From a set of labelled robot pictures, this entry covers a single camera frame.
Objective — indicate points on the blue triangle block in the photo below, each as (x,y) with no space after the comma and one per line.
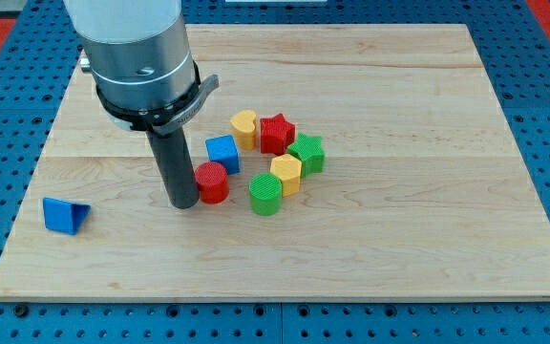
(64,216)

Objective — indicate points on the blue cube block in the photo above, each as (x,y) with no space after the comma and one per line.
(224,151)

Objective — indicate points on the red star block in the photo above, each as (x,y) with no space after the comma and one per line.
(277,133)

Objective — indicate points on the red cylinder block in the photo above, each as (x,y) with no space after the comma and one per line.
(212,181)

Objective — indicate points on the yellow heart block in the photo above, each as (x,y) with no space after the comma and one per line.
(244,129)

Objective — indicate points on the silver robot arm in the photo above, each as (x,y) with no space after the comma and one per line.
(139,55)

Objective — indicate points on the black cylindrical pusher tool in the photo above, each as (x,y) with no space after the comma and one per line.
(175,167)

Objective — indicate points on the green star block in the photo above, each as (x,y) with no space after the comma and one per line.
(309,151)

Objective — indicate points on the yellow hexagon block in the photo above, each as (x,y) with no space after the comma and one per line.
(288,169)

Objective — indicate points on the green cylinder block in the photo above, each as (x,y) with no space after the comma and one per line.
(266,193)

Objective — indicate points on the wooden board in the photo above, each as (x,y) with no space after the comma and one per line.
(424,196)

